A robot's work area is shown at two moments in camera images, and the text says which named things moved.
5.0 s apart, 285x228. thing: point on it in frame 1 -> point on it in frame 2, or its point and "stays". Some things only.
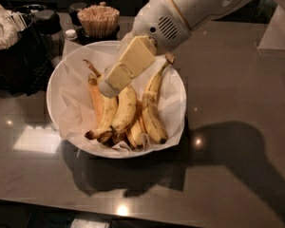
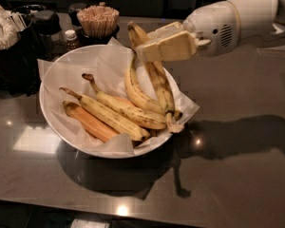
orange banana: (97, 98) -> (88, 122)
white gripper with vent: (160, 23) -> (213, 28)
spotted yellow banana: (151, 105) -> (161, 81)
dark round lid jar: (73, 9) stays
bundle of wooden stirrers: (99, 21) stays
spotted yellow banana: (123, 115) -> (132, 113)
